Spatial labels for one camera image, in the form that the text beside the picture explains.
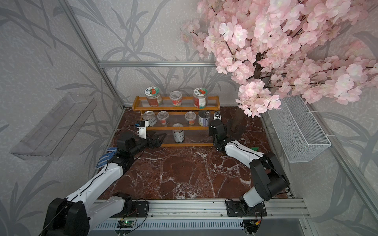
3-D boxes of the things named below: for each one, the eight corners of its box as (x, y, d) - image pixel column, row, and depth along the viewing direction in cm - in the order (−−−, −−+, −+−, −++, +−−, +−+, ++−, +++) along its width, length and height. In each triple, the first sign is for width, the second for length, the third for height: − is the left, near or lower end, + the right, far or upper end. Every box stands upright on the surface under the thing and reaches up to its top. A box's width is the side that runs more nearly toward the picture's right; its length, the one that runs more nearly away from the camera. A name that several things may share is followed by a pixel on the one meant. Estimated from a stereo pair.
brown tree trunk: (230, 133, 106) (234, 118, 93) (229, 129, 109) (233, 113, 96) (240, 133, 106) (246, 118, 93) (239, 129, 109) (244, 113, 96)
